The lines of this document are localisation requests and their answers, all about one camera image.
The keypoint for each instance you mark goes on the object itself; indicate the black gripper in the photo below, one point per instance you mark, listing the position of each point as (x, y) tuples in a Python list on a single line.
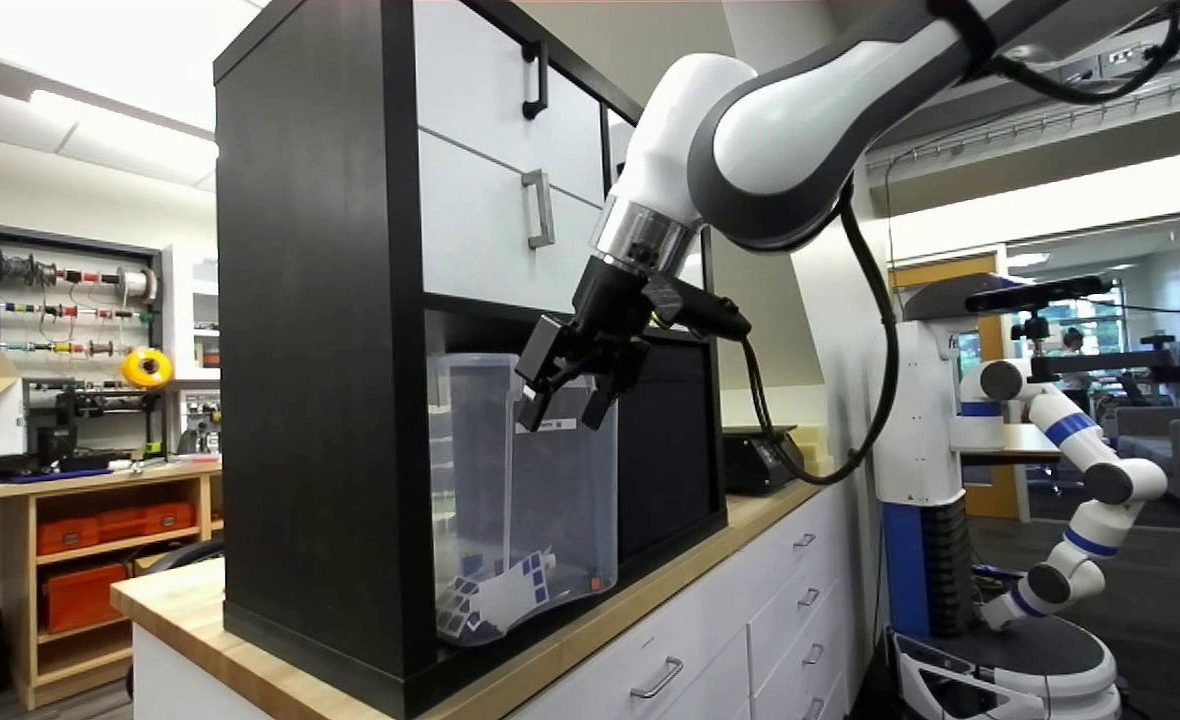
[(610, 315)]

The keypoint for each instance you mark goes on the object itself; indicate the clear plastic storage bin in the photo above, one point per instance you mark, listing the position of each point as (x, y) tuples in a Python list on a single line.
[(522, 494)]

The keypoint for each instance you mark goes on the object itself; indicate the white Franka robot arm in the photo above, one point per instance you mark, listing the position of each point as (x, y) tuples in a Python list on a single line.
[(803, 121)]

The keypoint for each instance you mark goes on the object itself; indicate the black shelf cabinet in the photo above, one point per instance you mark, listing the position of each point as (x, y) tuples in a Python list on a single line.
[(308, 344)]

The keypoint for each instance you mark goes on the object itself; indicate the white drawer base cabinet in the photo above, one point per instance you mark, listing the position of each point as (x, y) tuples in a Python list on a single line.
[(748, 615)]

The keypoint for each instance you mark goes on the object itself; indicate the long red storage bin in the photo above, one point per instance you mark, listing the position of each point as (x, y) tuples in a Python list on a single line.
[(110, 525)]

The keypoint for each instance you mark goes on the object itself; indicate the deep red storage bin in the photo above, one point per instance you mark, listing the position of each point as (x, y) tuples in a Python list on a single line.
[(83, 596)]

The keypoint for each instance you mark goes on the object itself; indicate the black device on counter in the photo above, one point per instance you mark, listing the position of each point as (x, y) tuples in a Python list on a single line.
[(755, 460)]

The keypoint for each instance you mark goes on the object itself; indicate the blue white puzzle cube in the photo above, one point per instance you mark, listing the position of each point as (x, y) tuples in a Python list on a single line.
[(489, 606)]

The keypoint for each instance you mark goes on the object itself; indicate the white blue mobile robot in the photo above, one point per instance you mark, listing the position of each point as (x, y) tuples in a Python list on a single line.
[(932, 533)]

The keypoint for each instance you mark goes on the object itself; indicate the black sensor bar on stand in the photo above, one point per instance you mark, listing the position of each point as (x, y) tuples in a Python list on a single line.
[(1033, 293)]

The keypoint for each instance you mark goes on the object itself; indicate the black 3D printer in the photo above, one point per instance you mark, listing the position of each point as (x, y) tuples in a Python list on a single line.
[(83, 424)]

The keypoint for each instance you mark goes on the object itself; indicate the wooden workbench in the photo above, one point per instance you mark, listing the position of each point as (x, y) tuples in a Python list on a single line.
[(20, 586)]

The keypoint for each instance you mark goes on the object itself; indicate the grey wall tool rack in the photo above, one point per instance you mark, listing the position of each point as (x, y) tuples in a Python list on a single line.
[(73, 284)]

